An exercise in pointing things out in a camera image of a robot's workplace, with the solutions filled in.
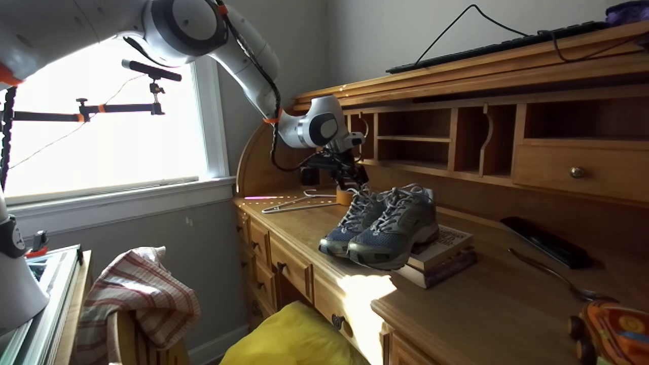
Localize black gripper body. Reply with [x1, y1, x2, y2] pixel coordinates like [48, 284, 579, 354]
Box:
[323, 143, 364, 176]

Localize white wire coat hanger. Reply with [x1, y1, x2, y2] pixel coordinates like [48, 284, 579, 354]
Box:
[259, 192, 340, 217]

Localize black clamp arm orange joints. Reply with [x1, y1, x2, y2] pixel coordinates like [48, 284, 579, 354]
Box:
[0, 79, 168, 126]

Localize small wooden drawer brass knob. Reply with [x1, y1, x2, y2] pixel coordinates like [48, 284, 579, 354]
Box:
[513, 138, 649, 206]

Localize blue grey sneaker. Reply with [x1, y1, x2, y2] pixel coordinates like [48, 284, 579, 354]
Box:
[344, 181, 442, 272]
[316, 190, 392, 263]

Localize hardcover book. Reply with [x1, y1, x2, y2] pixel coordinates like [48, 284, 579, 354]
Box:
[394, 250, 478, 292]
[408, 224, 474, 272]

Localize yellow cushion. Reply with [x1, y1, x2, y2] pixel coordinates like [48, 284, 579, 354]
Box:
[220, 301, 371, 365]

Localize wooden roll-top desk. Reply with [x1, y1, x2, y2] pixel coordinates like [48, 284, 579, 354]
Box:
[231, 18, 649, 365]

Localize black keyboard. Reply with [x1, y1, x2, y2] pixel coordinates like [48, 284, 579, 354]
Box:
[385, 18, 615, 76]

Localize black remote control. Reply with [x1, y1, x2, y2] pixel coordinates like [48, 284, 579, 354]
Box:
[501, 216, 598, 272]

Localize dark metal utensil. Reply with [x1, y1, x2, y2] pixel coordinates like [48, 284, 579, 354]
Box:
[509, 247, 615, 304]

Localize striped cloth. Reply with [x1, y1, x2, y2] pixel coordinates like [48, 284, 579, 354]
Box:
[72, 243, 202, 365]

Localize wooden chair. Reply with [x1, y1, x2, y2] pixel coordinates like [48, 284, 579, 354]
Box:
[105, 309, 193, 365]

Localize orange toy car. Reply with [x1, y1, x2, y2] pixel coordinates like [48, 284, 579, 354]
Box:
[567, 301, 649, 365]

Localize metal-edged cart table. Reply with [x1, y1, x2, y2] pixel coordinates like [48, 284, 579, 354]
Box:
[0, 243, 93, 365]

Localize purple object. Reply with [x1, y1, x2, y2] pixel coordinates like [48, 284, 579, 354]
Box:
[604, 0, 649, 26]

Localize small red black clamp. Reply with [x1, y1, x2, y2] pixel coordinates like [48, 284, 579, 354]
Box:
[24, 230, 50, 260]

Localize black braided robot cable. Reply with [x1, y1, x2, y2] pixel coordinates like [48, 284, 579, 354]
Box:
[215, 2, 323, 175]

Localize black keyboard cable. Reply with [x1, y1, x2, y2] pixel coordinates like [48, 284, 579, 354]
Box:
[412, 2, 649, 67]

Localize black stereo camera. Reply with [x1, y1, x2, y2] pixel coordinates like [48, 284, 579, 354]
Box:
[120, 58, 184, 84]

